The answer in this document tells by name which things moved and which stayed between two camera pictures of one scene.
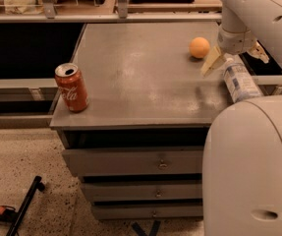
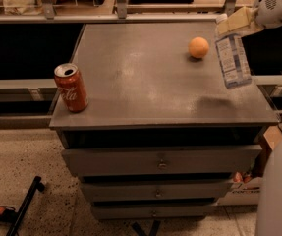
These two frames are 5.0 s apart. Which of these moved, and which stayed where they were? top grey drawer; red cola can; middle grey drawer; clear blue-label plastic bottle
Moved: clear blue-label plastic bottle
Stayed: red cola can; middle grey drawer; top grey drawer
